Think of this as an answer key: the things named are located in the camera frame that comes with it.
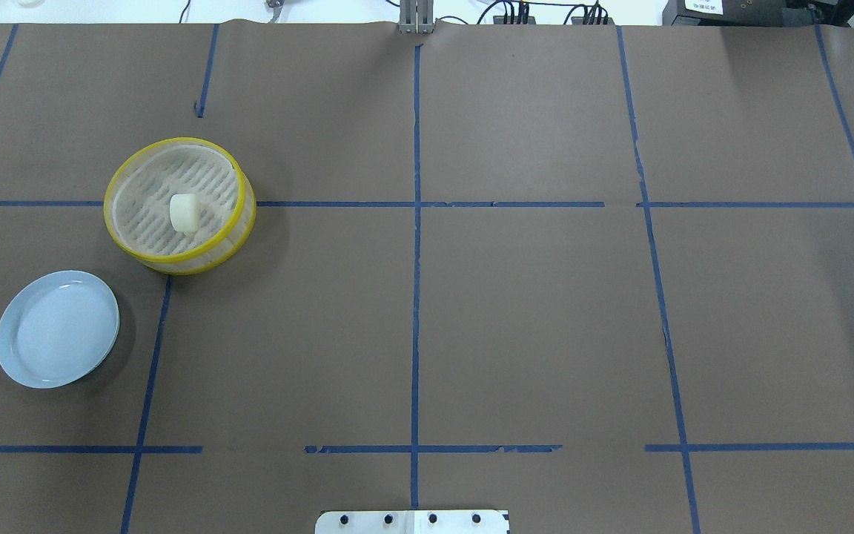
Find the white steamed bun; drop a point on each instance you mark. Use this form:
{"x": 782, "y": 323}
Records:
{"x": 184, "y": 213}

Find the yellow bamboo steamer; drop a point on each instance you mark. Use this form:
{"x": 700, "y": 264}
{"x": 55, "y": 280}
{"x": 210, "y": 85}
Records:
{"x": 137, "y": 199}

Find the light blue plate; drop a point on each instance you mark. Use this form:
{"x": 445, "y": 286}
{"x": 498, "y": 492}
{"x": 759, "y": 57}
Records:
{"x": 58, "y": 329}

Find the aluminium frame post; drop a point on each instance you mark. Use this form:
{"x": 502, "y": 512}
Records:
{"x": 416, "y": 16}

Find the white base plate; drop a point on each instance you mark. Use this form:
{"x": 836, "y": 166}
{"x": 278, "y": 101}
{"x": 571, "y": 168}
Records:
{"x": 413, "y": 521}

